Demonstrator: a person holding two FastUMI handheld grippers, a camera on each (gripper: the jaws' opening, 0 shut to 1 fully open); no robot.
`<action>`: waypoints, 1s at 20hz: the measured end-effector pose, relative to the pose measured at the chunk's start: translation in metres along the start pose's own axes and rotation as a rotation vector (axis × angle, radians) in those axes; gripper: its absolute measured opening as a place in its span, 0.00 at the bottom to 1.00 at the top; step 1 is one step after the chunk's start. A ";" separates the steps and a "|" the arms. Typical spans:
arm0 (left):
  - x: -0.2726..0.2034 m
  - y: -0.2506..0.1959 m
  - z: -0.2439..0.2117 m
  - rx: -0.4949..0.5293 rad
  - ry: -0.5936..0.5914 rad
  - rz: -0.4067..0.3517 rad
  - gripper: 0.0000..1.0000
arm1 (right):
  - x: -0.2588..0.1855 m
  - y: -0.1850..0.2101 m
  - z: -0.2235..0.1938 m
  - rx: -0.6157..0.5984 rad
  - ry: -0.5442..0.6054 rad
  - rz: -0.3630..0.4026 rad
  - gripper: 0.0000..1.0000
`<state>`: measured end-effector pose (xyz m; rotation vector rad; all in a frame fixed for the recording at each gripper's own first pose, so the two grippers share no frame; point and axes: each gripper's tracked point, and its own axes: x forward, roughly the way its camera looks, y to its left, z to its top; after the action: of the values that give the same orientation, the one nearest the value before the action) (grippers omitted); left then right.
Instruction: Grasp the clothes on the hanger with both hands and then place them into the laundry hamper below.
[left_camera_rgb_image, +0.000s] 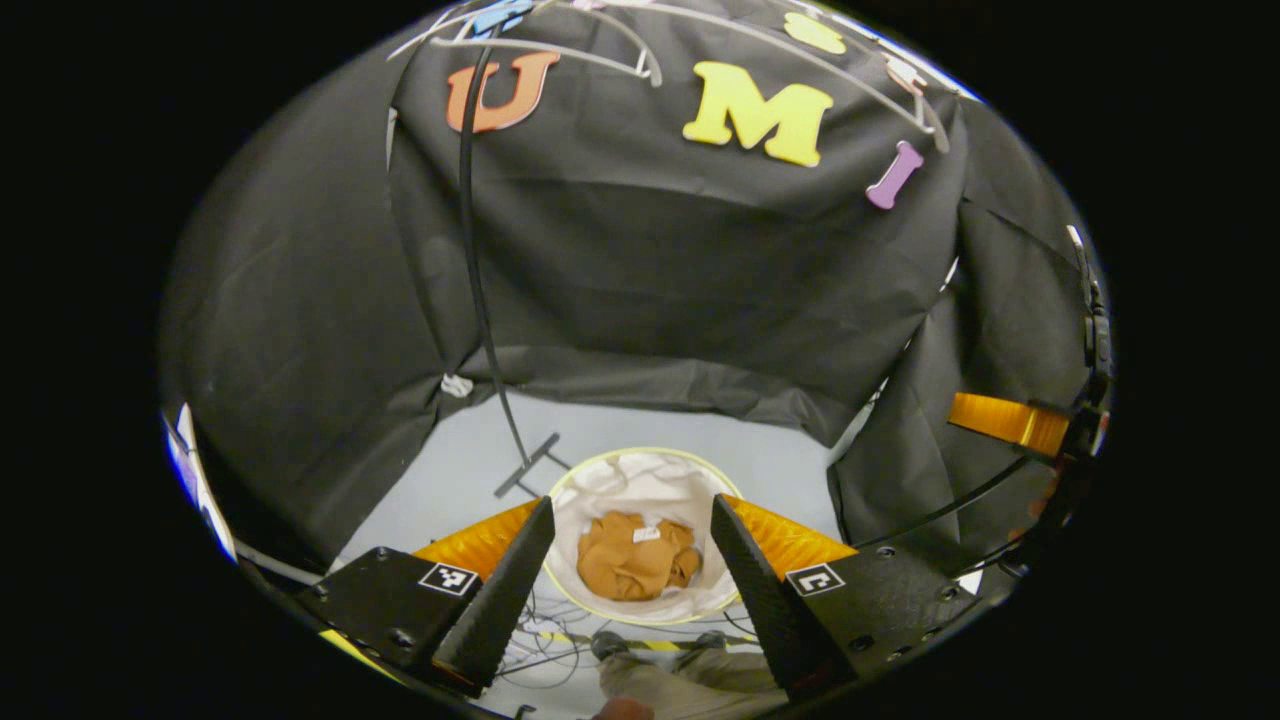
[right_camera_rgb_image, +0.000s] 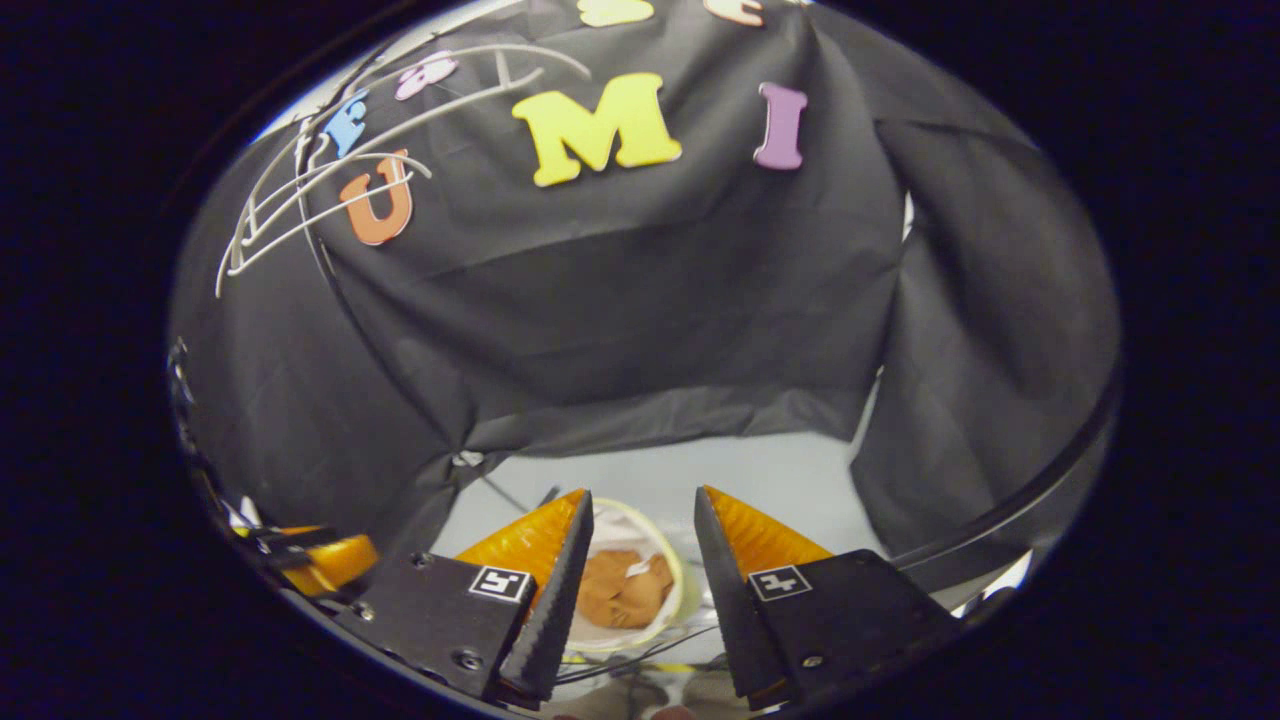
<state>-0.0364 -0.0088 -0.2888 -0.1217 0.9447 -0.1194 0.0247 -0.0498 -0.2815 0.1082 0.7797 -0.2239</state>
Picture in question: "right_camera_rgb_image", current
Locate white plastic hanger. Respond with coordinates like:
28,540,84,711
235,43,593,271
215,150,433,298

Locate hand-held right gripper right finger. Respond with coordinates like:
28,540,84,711
692,485,962,710

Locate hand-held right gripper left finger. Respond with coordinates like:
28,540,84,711
335,487,595,709

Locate thin black cable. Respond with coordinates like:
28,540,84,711
555,625,723,683

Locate black clothes rack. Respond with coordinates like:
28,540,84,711
293,128,1119,593

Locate white mesh laundry hamper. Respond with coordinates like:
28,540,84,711
565,497,701,656

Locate black backdrop cloth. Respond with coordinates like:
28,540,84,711
168,0,1121,561

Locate brown collared shirt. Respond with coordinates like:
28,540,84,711
578,550,676,631

